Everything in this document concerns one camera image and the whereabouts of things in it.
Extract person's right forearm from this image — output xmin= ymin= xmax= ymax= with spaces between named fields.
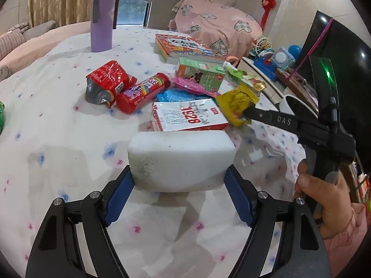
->
xmin=321 ymin=202 xmax=371 ymax=278

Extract green snack wrapper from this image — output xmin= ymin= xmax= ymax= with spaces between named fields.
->
xmin=224 ymin=63 xmax=267 ymax=96

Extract blue spiky ball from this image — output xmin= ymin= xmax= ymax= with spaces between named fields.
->
xmin=288 ymin=45 xmax=302 ymax=62

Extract brown cabinet mat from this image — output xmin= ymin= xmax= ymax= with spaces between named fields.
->
xmin=275 ymin=69 xmax=319 ymax=108

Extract white sponge block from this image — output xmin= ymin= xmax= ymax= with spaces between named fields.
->
xmin=128 ymin=130 xmax=237 ymax=193

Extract yellow wrapper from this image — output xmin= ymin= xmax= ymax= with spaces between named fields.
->
xmin=215 ymin=82 xmax=260 ymax=128

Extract balcony window door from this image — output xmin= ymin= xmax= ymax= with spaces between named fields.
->
xmin=116 ymin=0 xmax=158 ymax=28

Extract white television cabinet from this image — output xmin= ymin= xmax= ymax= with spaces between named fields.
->
xmin=241 ymin=56 xmax=319 ymax=114

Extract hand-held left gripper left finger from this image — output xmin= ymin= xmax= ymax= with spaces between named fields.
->
xmin=26 ymin=165 xmax=137 ymax=278

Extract person's right hand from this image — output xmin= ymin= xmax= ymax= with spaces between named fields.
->
xmin=294 ymin=159 xmax=353 ymax=239

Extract black television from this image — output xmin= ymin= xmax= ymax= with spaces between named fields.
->
xmin=296 ymin=10 xmax=371 ymax=165

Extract striped pink cushion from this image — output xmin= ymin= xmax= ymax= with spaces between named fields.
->
xmin=0 ymin=29 xmax=27 ymax=61

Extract wire bead toy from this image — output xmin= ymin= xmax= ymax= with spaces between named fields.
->
xmin=250 ymin=35 xmax=273 ymax=58

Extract pink string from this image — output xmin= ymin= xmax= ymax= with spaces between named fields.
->
xmin=285 ymin=17 xmax=334 ymax=87

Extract purple thermos bottle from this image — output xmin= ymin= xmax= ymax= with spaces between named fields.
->
xmin=91 ymin=0 xmax=119 ymax=53

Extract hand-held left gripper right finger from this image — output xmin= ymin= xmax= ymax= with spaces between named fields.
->
xmin=224 ymin=164 xmax=334 ymax=278

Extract green and white carton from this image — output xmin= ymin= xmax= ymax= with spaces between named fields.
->
xmin=175 ymin=56 xmax=227 ymax=94

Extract pink heart-print cover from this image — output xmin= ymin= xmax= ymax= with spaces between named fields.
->
xmin=171 ymin=0 xmax=263 ymax=59

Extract pink mesh packet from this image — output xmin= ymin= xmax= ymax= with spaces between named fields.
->
xmin=171 ymin=76 xmax=221 ymax=98

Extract golden patterned curtain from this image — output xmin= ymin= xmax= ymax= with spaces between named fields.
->
xmin=27 ymin=0 xmax=122 ymax=29

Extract red candy tube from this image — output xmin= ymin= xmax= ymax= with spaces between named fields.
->
xmin=116 ymin=72 xmax=171 ymax=115

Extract pink sofa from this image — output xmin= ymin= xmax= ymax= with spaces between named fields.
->
xmin=0 ymin=20 xmax=91 ymax=82

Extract white and red box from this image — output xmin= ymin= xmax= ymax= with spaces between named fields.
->
xmin=151 ymin=98 xmax=229 ymax=133

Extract black round trash bin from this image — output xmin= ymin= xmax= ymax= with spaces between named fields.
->
xmin=278 ymin=94 xmax=320 ymax=117

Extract blue toy machine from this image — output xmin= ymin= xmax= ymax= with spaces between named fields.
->
xmin=253 ymin=46 xmax=296 ymax=82

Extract blue mesh packet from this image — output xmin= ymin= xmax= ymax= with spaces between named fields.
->
xmin=157 ymin=88 xmax=217 ymax=104

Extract red snack bag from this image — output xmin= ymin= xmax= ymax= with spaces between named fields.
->
xmin=85 ymin=60 xmax=138 ymax=109

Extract red hanging decorations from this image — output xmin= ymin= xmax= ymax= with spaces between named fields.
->
xmin=259 ymin=0 xmax=285 ymax=30

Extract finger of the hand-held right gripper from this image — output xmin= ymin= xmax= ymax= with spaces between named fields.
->
xmin=246 ymin=104 xmax=302 ymax=120
xmin=242 ymin=111 xmax=300 ymax=136

